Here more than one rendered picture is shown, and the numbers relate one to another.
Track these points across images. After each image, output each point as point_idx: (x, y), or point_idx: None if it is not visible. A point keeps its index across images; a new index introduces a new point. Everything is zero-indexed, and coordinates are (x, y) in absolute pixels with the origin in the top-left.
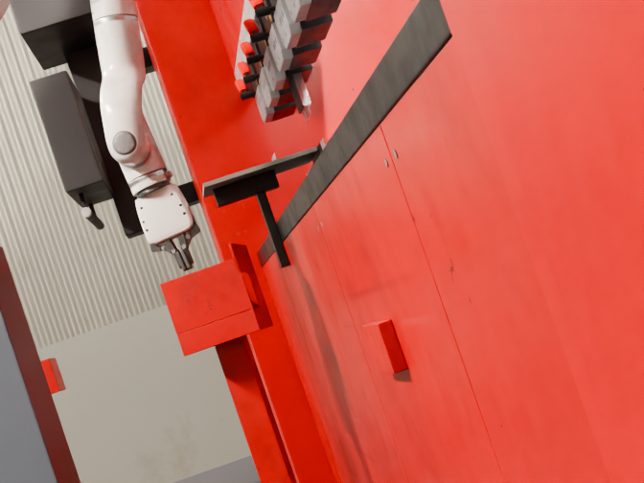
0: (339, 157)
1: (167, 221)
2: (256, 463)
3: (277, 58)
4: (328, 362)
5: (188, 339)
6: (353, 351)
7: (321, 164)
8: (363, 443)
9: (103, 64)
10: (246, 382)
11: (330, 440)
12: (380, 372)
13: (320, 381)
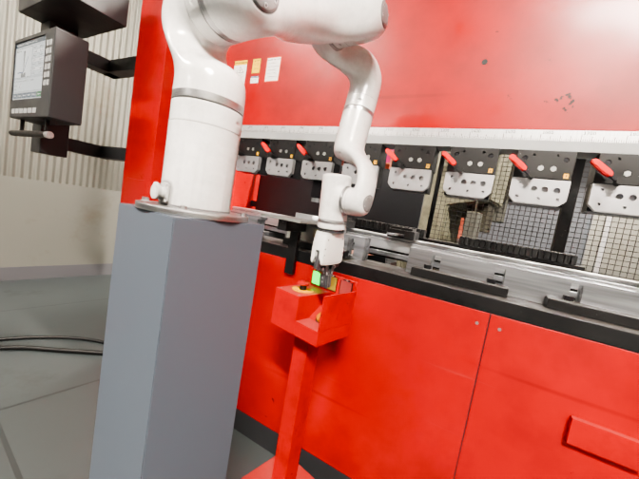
0: None
1: (335, 255)
2: (298, 409)
3: (352, 178)
4: None
5: (321, 336)
6: (428, 376)
7: (599, 330)
8: (328, 391)
9: (352, 136)
10: (313, 359)
11: None
12: (514, 422)
13: None
